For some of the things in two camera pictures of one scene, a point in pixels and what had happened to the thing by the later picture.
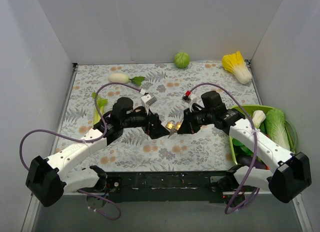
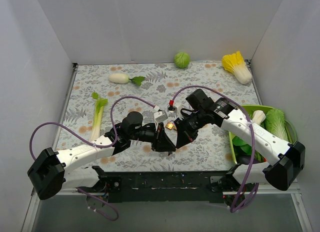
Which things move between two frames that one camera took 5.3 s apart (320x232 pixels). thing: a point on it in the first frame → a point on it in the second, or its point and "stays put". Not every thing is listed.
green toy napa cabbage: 277,127 stays put
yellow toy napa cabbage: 235,63 stays put
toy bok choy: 258,116 stays put
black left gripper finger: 156,129 → 163,143
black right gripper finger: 185,127 → 183,137
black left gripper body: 152,124 → 157,136
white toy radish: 123,78 stays put
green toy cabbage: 181,60 stays put
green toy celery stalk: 101,104 stays put
